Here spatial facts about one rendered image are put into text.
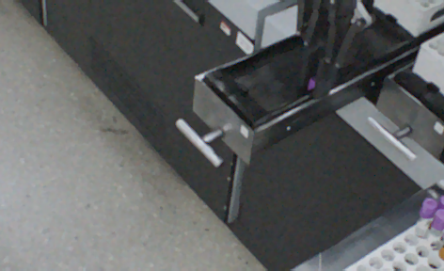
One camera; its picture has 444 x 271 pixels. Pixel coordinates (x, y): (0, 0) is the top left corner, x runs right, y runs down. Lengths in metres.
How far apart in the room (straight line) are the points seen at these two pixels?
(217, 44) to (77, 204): 0.66
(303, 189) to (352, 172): 0.17
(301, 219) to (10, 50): 1.19
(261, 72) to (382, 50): 0.21
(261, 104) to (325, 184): 0.37
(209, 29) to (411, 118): 0.52
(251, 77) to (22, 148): 1.10
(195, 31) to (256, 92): 0.49
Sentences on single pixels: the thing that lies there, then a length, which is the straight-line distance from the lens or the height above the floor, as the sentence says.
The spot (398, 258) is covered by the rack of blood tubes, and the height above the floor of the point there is 0.88.
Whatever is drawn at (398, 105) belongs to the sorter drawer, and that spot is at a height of 0.77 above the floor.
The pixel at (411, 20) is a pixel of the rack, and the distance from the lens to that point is 1.27.
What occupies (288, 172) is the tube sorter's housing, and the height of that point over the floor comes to 0.44.
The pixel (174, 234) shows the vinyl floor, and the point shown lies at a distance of 1.95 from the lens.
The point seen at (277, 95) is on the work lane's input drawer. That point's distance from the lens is 1.13.
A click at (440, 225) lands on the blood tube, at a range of 0.86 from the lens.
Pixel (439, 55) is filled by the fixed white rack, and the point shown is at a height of 0.86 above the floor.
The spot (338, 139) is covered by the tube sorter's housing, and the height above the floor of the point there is 0.62.
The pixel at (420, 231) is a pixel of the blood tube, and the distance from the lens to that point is 0.89.
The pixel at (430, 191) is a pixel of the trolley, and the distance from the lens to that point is 1.04.
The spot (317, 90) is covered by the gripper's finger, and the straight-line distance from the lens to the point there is 1.12.
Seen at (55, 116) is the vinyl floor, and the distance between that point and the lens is 2.22.
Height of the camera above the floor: 1.57
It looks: 44 degrees down
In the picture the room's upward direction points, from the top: 12 degrees clockwise
